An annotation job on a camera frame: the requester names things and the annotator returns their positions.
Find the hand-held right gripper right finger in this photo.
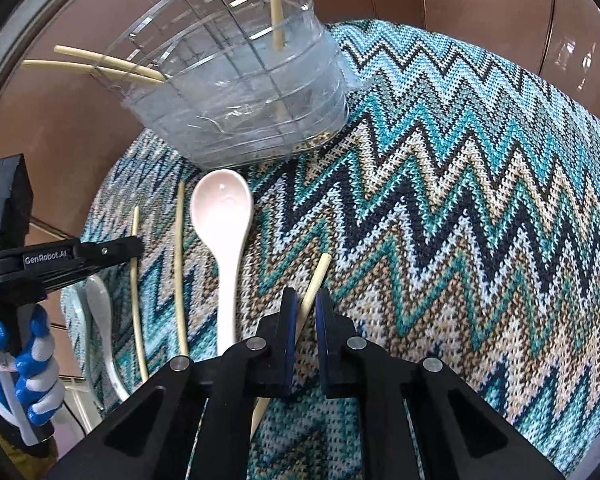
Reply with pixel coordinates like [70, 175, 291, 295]
[314, 287, 567, 480]

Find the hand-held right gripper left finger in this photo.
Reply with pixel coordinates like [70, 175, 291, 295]
[45, 287, 299, 480]

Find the zigzag knitted cloth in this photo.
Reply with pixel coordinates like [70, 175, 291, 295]
[60, 19, 600, 480]

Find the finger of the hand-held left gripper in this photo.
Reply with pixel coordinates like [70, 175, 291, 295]
[75, 236, 144, 278]
[0, 155, 34, 256]

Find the person's left hand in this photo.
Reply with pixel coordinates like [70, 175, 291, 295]
[0, 305, 66, 446]

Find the white ceramic spoon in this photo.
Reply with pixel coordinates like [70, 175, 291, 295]
[189, 169, 255, 358]
[77, 274, 130, 402]

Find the clear wire utensil holder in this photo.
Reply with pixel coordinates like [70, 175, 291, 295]
[92, 0, 351, 171]

